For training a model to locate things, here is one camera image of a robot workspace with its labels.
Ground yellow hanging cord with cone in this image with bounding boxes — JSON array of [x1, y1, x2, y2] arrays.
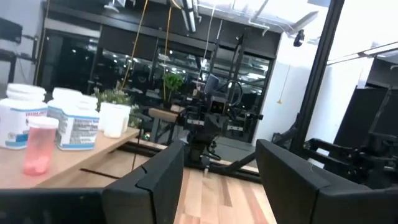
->
[[277, 64, 292, 105]]

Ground pink translucent pill vial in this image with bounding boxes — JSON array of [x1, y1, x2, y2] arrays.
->
[[23, 116, 60, 177]]

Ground black wall camera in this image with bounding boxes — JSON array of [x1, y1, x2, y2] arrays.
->
[[294, 29, 305, 47]]

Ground black aluminium rig frame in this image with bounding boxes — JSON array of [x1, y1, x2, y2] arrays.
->
[[119, 0, 346, 184]]

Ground white hanging cable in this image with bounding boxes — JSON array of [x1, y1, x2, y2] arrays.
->
[[195, 6, 217, 91]]

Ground wooden shelf black metal legs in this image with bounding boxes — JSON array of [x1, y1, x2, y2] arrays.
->
[[0, 126, 142, 190]]

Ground black looped cable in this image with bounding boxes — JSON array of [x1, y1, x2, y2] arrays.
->
[[228, 80, 244, 108]]

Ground bushy potted plant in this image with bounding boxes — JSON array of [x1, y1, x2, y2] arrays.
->
[[93, 86, 141, 129]]

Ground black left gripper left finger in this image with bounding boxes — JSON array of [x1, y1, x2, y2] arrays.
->
[[0, 140, 185, 224]]

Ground yellow hanging cable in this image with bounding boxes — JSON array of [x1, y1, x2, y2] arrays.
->
[[162, 6, 174, 100], [119, 0, 150, 90]]

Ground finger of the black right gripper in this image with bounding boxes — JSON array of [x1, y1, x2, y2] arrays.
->
[[212, 119, 224, 141], [200, 119, 213, 141]]

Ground tilted grey screen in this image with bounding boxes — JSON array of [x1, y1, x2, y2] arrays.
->
[[203, 73, 220, 96]]

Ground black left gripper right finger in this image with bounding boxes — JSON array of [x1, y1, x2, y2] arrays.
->
[[255, 139, 398, 224]]

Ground small leafy green plant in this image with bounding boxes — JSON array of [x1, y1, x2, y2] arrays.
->
[[163, 73, 184, 110]]

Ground wooden background table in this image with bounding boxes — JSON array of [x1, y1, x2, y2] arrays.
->
[[148, 107, 184, 144]]

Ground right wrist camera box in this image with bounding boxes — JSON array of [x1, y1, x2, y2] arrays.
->
[[210, 96, 228, 114]]

